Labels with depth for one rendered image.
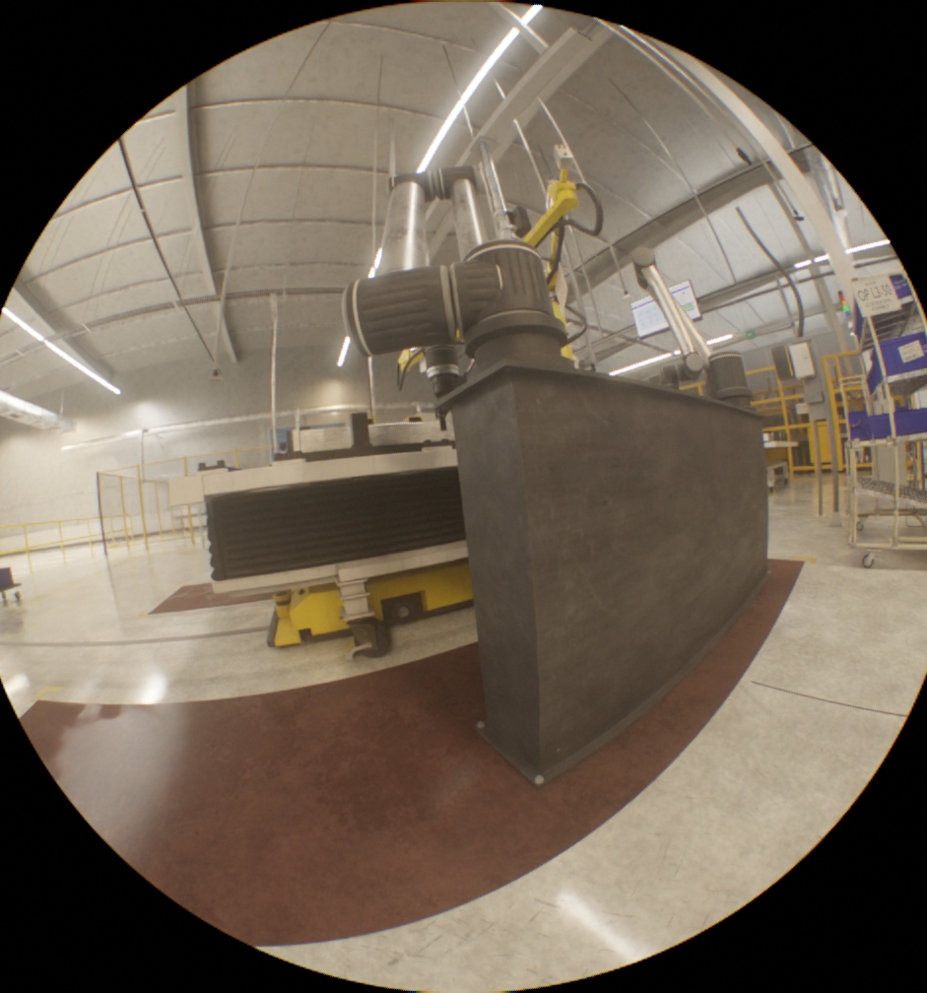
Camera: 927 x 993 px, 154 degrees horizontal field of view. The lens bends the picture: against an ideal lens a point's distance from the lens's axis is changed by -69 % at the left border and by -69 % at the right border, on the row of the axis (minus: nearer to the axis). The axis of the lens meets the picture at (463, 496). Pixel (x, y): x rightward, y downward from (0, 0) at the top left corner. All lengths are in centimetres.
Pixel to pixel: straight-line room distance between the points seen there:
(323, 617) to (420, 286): 146
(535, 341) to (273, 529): 123
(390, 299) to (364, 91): 964
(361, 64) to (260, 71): 225
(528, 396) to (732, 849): 98
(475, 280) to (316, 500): 109
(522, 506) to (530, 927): 77
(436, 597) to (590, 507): 128
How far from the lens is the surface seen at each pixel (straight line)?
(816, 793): 99
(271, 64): 1018
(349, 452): 125
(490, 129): 306
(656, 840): 83
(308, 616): 174
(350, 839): 88
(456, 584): 187
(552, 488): 63
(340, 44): 990
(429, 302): 77
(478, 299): 77
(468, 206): 137
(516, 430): 60
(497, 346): 72
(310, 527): 150
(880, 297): 258
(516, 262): 81
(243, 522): 154
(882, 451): 433
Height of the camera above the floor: 71
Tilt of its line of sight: 3 degrees down
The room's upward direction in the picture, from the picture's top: 7 degrees counter-clockwise
